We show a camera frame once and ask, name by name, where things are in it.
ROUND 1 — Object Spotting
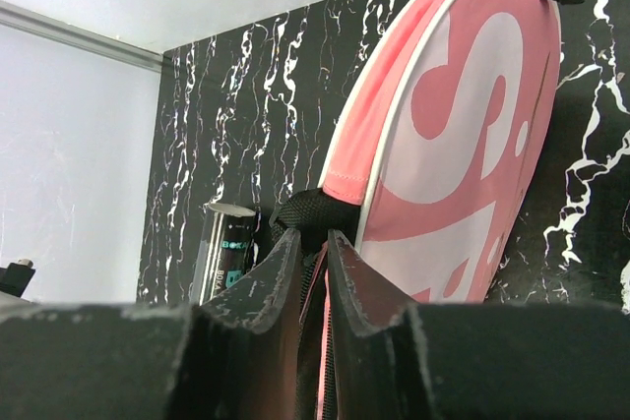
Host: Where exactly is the aluminium post left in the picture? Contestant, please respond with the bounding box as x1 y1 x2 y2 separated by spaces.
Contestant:
1 1 163 73

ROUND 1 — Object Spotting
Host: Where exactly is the black shuttlecock tube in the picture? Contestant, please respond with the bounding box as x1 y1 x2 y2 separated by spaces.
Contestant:
189 203 257 305

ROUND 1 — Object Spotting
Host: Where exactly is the pink sport racket bag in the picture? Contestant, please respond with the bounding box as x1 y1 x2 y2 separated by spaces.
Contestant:
270 0 573 419

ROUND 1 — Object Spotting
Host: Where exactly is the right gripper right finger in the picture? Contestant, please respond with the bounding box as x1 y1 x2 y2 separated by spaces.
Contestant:
328 230 629 419

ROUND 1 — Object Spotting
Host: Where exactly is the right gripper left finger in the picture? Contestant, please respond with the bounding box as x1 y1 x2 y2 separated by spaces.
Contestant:
1 230 300 419

